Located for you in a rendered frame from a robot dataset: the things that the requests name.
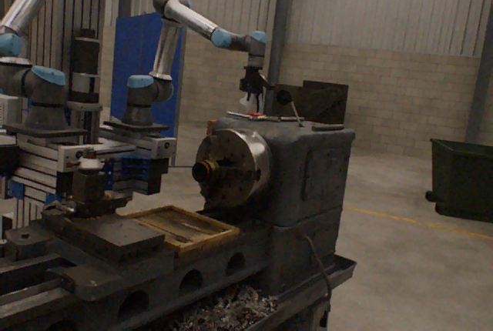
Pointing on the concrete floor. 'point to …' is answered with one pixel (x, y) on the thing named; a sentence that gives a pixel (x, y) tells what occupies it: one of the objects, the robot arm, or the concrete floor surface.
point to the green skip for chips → (462, 180)
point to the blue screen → (142, 40)
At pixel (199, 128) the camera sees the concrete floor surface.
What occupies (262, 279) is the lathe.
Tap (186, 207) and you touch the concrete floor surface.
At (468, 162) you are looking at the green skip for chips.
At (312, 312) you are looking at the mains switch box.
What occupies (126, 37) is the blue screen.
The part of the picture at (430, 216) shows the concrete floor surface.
